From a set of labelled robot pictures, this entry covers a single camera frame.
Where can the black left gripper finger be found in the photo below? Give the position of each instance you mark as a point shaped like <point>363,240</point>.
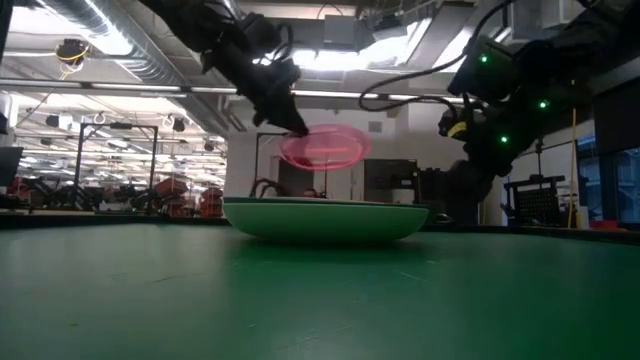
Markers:
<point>263,115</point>
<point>290,120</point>

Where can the orange-pink translucent plastic plate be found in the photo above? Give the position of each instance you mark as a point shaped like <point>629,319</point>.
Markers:
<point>327,147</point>

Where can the green translucent plastic plate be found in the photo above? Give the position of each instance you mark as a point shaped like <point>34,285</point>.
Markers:
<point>325,222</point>

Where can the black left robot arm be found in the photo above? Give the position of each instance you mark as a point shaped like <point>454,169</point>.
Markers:
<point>190,25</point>

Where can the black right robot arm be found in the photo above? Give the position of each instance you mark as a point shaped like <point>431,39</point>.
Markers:
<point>530,85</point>

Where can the black perforated rack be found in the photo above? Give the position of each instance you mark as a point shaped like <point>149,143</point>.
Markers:
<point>537,200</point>

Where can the grey ceiling ventilation box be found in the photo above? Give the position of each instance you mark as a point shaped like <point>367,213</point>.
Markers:
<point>342,31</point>

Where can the square wall vent grille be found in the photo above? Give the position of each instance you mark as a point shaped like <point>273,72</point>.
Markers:
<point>375,126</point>

